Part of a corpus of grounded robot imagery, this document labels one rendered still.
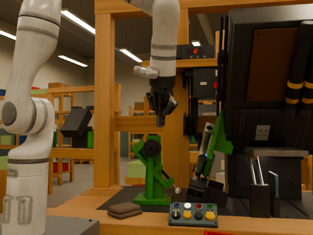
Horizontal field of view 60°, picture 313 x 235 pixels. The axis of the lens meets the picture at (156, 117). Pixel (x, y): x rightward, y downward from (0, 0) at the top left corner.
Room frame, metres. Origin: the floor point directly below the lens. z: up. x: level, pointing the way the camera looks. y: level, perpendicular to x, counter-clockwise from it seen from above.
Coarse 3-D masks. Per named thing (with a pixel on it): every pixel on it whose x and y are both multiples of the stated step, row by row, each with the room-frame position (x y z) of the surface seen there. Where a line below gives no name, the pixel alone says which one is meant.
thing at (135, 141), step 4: (128, 112) 11.27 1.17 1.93; (132, 112) 11.21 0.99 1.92; (136, 112) 11.19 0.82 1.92; (128, 132) 11.26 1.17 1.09; (132, 132) 11.21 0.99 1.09; (136, 132) 11.15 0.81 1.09; (140, 132) 11.10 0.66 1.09; (152, 132) 10.93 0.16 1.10; (156, 132) 10.88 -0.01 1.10; (136, 140) 11.24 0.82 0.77; (140, 140) 11.32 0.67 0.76; (196, 140) 10.48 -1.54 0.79; (128, 144) 11.26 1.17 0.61; (132, 144) 11.20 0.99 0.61; (132, 152) 11.28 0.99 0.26
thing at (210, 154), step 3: (210, 153) 1.04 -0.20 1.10; (210, 156) 1.03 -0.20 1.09; (207, 159) 1.02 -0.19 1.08; (210, 159) 1.02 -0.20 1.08; (207, 162) 1.03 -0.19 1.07; (210, 162) 1.03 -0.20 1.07; (207, 165) 1.04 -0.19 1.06; (210, 165) 1.04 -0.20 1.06; (204, 168) 1.06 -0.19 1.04; (207, 168) 1.05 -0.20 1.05; (204, 171) 1.07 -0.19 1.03; (207, 171) 1.06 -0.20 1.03; (204, 174) 1.08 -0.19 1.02
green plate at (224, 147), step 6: (222, 114) 1.04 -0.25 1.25; (222, 120) 1.05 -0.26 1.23; (216, 126) 1.05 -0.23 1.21; (222, 126) 1.05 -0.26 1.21; (216, 132) 1.04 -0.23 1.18; (222, 132) 1.05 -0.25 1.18; (216, 138) 1.04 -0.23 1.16; (222, 138) 1.05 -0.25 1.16; (210, 144) 1.15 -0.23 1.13; (216, 144) 1.05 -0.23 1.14; (222, 144) 1.05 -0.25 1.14; (228, 144) 1.05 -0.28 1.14; (210, 150) 1.05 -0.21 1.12; (216, 150) 1.05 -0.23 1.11; (222, 150) 1.05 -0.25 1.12; (228, 150) 1.05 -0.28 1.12
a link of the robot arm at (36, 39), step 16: (16, 32) 0.62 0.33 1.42; (32, 32) 0.60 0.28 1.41; (48, 32) 0.62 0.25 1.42; (16, 48) 0.62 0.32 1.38; (32, 48) 0.61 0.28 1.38; (48, 48) 0.63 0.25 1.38; (16, 64) 0.61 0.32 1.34; (32, 64) 0.61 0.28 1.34; (16, 80) 0.61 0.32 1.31; (32, 80) 0.62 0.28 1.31; (16, 96) 0.61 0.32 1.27; (16, 112) 0.61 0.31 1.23; (32, 112) 0.62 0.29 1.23; (16, 128) 0.62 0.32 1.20
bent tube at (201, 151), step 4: (208, 124) 1.15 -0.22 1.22; (212, 124) 1.15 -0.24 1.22; (204, 128) 1.13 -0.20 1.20; (208, 128) 1.16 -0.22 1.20; (212, 128) 1.14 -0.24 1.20; (204, 132) 1.16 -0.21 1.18; (208, 132) 1.12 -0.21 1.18; (212, 132) 1.12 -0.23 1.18; (204, 136) 1.16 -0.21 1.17; (208, 136) 1.15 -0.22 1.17; (204, 140) 1.17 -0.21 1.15; (208, 140) 1.17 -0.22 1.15; (204, 144) 1.19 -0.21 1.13; (200, 148) 1.20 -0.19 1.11; (204, 148) 1.19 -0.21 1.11; (200, 152) 1.20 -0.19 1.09; (204, 152) 1.20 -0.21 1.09; (196, 164) 1.17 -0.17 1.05; (196, 176) 1.11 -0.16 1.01; (200, 176) 1.12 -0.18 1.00
